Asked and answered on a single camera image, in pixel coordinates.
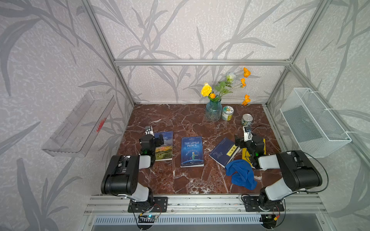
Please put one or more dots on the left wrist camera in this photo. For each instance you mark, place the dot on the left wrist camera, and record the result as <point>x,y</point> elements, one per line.
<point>149,130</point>

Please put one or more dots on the clear plastic wall shelf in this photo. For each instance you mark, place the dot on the clear plastic wall shelf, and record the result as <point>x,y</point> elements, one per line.
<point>77,133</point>

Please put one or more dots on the green labelled tin can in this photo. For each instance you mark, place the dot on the green labelled tin can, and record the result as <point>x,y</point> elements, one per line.
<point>227,113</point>

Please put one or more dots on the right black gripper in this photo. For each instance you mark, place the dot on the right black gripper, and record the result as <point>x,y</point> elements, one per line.
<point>245,142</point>

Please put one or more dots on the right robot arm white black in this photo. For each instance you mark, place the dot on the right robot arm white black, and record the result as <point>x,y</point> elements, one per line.
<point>298,172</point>

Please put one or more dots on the blue landscape cover book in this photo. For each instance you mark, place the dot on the blue landscape cover book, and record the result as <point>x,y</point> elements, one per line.
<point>164,152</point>

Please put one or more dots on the aluminium front rail frame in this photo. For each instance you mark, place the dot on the aluminium front rail frame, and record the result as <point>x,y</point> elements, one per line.
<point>196,204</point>

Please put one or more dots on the white wire mesh basket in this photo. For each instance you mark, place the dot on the white wire mesh basket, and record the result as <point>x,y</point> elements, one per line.
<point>312,124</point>

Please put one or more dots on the blue cleaning cloth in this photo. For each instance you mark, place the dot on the blue cleaning cloth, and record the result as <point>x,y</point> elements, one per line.
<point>242,174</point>

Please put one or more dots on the glass vase with flowers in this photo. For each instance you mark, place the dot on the glass vase with flowers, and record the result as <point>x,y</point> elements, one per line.
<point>216,93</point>

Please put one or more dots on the blue Little Prince book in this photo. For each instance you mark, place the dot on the blue Little Prince book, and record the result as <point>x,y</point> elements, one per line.
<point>192,152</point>

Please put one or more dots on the open silver tin can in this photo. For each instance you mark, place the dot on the open silver tin can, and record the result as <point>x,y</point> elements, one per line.
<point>247,120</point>

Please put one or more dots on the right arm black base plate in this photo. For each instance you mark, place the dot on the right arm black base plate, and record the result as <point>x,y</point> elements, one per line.
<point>261,204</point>

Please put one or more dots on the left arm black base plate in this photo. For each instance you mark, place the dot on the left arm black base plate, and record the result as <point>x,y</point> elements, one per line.
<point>155,204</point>

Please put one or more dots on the dark navy book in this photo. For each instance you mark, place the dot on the dark navy book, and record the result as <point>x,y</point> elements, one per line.
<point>224,152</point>

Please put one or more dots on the yellow cover book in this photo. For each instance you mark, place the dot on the yellow cover book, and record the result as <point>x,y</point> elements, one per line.
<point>255,149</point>

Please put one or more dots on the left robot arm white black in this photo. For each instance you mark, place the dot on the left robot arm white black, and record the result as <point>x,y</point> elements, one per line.
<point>122,174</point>

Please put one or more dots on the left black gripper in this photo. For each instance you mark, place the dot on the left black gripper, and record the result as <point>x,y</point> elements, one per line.
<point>147,138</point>

